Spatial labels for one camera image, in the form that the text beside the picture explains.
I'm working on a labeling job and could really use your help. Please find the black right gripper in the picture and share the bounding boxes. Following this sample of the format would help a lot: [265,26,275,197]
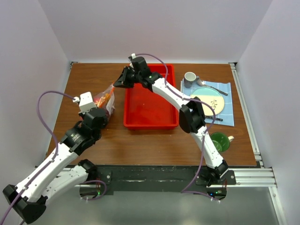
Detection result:
[114,66,142,88]

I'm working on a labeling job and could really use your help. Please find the yellow orange segments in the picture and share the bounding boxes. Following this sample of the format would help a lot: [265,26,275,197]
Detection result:
[94,92,113,108]

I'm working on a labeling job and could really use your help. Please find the clear zip top bag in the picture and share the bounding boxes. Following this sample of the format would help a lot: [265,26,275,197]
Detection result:
[93,83,115,119]

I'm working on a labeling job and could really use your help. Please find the dark purple grape bunch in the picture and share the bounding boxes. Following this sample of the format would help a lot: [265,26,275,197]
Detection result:
[105,104,115,118]

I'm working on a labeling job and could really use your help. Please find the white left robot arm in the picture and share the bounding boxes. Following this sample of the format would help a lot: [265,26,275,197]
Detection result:
[2,108,110,224]

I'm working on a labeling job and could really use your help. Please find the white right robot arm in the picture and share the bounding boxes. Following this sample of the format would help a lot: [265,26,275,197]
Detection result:
[113,54,229,184]

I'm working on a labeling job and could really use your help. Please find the red plastic tray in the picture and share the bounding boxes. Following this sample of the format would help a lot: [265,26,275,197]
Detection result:
[123,64,179,132]

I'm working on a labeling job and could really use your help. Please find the white grey mug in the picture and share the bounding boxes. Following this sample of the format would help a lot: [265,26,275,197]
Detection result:
[183,72,199,88]

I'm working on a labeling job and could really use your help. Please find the metal spoon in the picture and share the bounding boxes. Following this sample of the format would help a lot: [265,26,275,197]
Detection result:
[197,79,228,96]

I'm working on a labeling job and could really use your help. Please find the round blue yellow plate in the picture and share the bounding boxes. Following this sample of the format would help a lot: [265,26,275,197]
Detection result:
[190,87,225,115]

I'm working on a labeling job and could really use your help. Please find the blue checked cloth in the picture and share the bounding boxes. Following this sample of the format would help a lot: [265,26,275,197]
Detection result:
[180,81,234,127]

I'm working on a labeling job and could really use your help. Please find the green inside mug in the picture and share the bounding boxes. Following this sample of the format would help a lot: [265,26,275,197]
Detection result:
[210,132,234,152]

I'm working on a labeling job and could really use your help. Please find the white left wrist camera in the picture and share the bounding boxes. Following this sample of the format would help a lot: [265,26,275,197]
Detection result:
[72,92,97,114]

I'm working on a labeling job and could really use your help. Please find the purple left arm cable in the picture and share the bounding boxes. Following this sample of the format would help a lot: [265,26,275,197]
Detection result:
[0,90,108,225]

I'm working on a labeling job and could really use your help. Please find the black handled knife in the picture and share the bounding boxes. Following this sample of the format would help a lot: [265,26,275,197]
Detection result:
[205,116,223,121]

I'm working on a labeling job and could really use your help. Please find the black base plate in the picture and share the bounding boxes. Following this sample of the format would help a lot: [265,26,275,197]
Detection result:
[87,165,237,200]

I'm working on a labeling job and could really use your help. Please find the aluminium frame rail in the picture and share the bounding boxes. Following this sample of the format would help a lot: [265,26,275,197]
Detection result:
[229,63,288,225]

